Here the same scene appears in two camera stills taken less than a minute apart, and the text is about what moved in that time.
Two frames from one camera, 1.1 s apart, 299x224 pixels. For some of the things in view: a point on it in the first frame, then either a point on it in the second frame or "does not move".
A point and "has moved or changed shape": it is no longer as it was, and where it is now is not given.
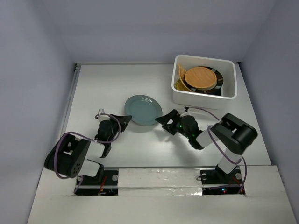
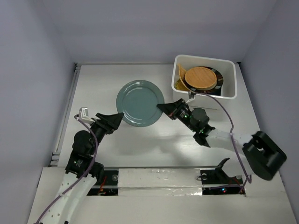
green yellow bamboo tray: [179, 85] does not move
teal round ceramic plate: [144, 109] has moved or changed shape
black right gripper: [174, 115] to [172, 109]
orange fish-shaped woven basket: [182, 71] does not move
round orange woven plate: [202, 78] does not move
